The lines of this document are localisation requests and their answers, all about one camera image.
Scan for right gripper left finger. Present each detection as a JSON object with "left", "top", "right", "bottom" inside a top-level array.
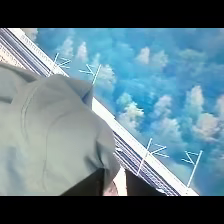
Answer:
[{"left": 61, "top": 167, "right": 106, "bottom": 197}]

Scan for pale green shirt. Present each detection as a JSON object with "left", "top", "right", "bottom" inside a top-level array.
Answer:
[{"left": 0, "top": 61, "right": 121, "bottom": 197}]

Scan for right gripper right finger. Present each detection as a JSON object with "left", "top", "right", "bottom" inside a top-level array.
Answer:
[{"left": 125, "top": 168, "right": 166, "bottom": 197}]

